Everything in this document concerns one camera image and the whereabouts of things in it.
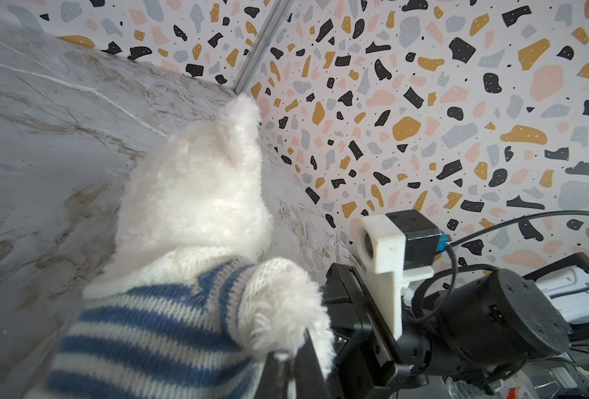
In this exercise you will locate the white fluffy teddy bear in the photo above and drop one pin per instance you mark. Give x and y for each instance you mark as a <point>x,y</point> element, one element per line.
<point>193,217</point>

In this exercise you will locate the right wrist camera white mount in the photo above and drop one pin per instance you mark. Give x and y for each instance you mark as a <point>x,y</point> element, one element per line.
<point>396,250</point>

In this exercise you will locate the blue white striped knit sweater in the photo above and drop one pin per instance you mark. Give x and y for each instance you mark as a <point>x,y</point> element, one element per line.
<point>185,327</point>

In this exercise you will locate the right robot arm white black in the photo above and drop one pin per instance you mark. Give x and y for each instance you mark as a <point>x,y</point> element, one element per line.
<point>484,332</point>

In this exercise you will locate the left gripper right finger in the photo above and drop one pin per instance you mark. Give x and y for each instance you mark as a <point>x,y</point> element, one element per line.
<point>308,378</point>

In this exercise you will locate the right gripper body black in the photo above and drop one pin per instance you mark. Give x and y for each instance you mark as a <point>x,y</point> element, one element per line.
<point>370,362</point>

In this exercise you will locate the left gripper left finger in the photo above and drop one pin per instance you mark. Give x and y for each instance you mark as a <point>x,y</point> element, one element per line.
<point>276,377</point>

